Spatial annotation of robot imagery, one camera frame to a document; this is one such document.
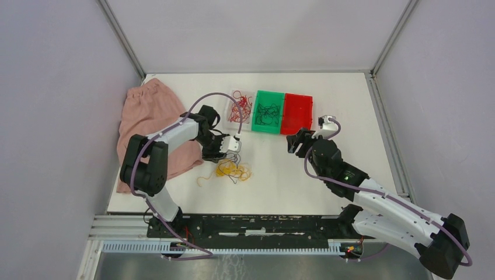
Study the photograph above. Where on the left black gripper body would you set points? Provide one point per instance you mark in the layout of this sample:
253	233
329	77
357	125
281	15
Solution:
211	145

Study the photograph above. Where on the clear plastic bin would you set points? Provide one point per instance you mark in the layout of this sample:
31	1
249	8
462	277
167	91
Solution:
234	115

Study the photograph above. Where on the red plastic bin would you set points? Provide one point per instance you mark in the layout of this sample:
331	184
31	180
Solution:
297	113

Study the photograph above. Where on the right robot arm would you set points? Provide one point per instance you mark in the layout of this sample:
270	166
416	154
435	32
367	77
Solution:
439	242

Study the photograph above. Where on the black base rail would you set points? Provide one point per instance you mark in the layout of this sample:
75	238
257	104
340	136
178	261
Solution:
263	231

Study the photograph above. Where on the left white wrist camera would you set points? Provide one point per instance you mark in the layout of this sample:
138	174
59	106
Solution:
231	143

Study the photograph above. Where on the white slotted cable duct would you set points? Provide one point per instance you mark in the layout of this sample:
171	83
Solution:
176	248

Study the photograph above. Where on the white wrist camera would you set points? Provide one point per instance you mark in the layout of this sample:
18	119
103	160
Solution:
231	143
328	127

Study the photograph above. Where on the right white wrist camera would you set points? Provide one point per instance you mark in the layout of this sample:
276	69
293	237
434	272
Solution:
328	127

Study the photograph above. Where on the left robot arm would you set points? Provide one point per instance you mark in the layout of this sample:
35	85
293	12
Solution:
147	158

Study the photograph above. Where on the pink cloth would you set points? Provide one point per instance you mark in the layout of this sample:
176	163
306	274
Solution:
151	108

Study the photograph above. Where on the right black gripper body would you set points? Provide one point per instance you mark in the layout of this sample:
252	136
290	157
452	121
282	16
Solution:
308	150

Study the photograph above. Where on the green plastic bin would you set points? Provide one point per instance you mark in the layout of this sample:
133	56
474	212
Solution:
268	112

